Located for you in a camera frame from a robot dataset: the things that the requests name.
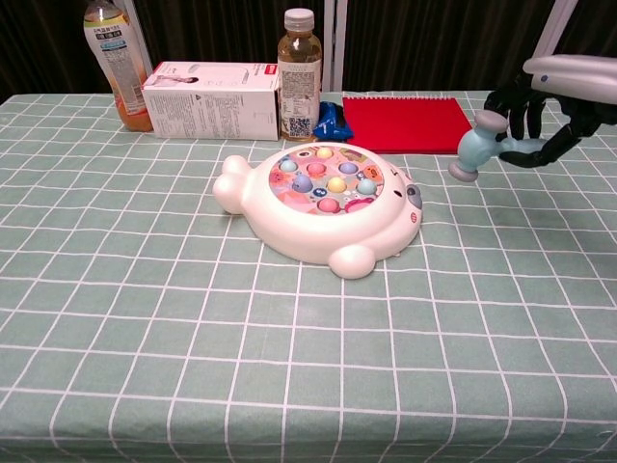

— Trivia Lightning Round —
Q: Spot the white cardboard box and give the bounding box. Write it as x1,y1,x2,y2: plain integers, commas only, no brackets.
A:
142,61,282,142

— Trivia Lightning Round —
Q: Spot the red spiral notebook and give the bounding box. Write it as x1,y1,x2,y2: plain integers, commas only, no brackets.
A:
341,95,474,155

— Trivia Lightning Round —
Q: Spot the blue snack packet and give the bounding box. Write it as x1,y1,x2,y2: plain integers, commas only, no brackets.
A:
312,100,355,142

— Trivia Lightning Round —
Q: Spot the dark curtain panel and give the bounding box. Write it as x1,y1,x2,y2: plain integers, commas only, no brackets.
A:
561,0,617,60
132,0,334,93
0,0,117,103
344,0,565,94

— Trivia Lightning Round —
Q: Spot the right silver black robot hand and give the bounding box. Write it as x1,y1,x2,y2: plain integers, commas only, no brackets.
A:
484,54,617,170

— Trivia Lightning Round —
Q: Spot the light blue toy hammer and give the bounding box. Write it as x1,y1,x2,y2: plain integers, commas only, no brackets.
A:
447,110,549,182

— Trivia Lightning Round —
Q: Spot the white frame post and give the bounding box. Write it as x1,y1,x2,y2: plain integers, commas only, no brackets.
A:
537,0,579,63
115,0,155,72
321,0,348,93

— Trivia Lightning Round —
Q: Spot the tea bottle with white cap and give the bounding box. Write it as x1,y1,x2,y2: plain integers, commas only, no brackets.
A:
277,8,323,143

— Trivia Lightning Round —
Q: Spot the white fish-shaped toy game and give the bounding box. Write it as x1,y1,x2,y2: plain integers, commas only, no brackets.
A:
212,143,424,281

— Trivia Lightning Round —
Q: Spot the orange juice bottle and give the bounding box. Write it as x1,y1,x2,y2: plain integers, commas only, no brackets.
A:
82,0,154,133

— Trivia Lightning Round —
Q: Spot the green checked tablecloth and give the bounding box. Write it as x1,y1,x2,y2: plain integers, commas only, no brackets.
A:
0,90,617,463

